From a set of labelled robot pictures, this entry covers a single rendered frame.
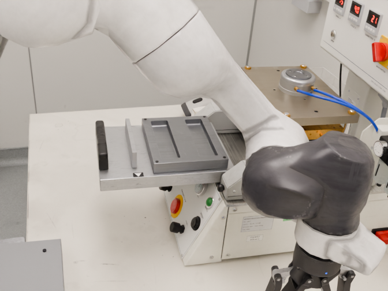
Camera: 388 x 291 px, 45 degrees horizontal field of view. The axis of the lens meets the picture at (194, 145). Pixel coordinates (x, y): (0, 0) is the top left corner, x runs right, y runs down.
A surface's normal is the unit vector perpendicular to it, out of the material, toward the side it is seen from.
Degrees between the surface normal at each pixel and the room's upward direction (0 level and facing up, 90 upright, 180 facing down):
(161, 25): 73
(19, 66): 90
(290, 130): 14
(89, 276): 0
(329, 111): 0
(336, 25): 90
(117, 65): 90
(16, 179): 0
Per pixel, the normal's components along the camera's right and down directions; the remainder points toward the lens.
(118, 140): 0.07, -0.85
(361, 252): 0.26, -0.66
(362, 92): -0.97, 0.05
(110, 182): 0.22, 0.53
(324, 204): -0.35, 0.44
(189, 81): 0.25, 0.72
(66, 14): 0.57, 0.51
